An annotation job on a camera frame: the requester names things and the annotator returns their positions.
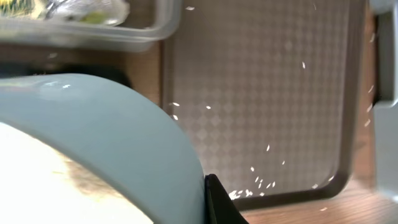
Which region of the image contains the clear plastic bin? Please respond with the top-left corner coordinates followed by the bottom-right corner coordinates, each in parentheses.
top-left (1, 0), bottom-right (182, 52)

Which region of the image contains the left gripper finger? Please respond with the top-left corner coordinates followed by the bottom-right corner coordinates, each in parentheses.
top-left (205, 174), bottom-right (248, 224)

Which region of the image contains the light blue rice bowl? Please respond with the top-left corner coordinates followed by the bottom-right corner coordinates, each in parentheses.
top-left (1, 73), bottom-right (206, 223)

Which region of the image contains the dark brown serving tray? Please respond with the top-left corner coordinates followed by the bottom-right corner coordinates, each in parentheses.
top-left (163, 0), bottom-right (367, 210)

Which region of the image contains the grey dishwasher rack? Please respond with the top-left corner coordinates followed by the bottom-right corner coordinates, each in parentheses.
top-left (369, 0), bottom-right (397, 203)

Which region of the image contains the pile of white rice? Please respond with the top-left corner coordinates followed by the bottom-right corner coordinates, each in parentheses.
top-left (1, 123), bottom-right (151, 224)

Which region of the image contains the green foil snack wrapper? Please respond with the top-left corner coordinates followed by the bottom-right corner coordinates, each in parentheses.
top-left (1, 0), bottom-right (130, 26)

